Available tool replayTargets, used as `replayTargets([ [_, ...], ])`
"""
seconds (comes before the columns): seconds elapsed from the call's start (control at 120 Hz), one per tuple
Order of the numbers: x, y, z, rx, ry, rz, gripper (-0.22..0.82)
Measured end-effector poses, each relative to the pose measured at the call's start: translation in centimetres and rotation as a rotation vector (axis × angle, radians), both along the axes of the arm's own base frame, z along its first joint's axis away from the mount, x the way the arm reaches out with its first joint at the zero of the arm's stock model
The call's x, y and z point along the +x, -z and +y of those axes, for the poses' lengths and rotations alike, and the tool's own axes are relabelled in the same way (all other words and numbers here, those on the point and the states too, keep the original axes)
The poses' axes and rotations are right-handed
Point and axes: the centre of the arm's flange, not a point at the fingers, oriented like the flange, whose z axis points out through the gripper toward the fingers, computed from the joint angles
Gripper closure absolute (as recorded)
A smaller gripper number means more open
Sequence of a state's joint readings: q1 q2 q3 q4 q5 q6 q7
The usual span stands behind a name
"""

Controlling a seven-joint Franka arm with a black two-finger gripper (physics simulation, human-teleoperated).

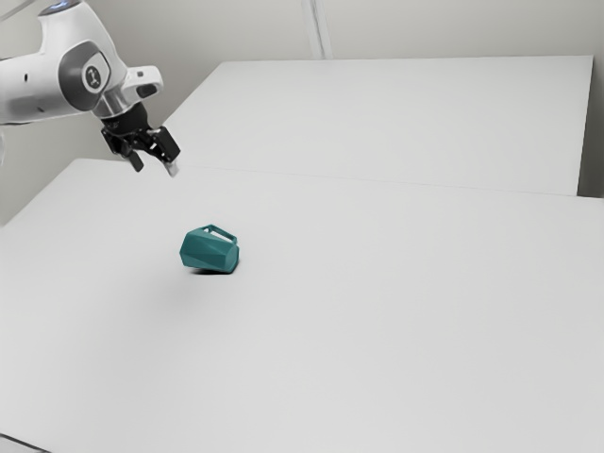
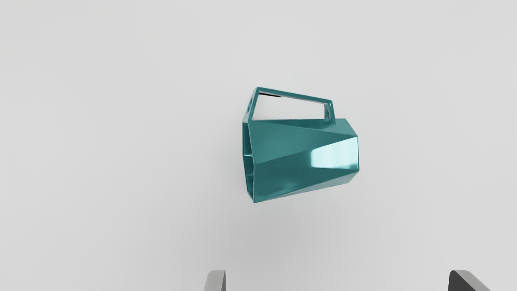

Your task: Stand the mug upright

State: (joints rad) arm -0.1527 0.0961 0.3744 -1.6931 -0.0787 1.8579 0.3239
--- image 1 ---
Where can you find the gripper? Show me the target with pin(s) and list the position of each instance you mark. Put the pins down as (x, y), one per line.
(126, 128)

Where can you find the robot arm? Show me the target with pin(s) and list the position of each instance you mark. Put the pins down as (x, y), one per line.
(42, 85)

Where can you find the teal faceted mug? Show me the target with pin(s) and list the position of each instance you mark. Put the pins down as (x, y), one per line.
(210, 250)

